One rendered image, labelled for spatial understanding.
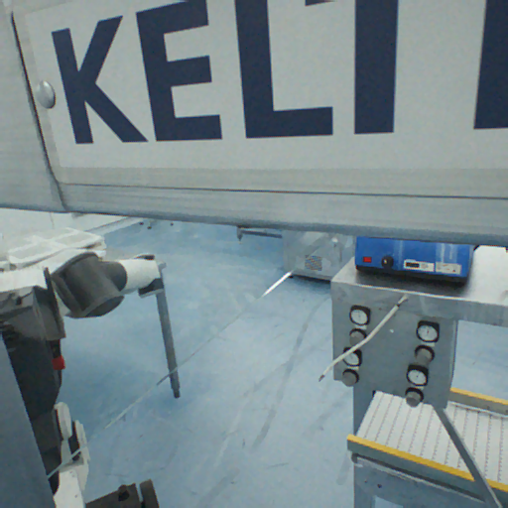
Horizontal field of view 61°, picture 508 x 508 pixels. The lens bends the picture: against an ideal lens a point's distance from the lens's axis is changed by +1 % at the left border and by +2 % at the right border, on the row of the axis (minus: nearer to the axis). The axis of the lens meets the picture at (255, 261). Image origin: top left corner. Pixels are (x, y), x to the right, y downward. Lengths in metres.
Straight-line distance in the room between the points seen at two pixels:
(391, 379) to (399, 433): 0.28
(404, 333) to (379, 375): 0.11
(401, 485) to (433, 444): 0.12
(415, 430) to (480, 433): 0.15
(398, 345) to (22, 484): 0.66
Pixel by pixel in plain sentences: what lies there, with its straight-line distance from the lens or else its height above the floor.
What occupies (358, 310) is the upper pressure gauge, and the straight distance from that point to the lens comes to 0.83.
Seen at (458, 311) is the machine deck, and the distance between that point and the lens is 0.81.
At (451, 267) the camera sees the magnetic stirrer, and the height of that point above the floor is 1.31.
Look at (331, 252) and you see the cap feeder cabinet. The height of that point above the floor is 0.33.
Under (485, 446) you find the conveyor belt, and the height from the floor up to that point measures 0.83.
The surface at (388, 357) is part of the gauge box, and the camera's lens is 0.88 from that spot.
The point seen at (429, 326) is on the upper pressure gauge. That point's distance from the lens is 0.81.
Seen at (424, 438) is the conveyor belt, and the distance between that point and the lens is 1.17.
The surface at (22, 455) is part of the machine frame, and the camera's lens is 0.37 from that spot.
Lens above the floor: 1.61
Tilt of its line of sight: 20 degrees down
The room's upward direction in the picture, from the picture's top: 5 degrees counter-clockwise
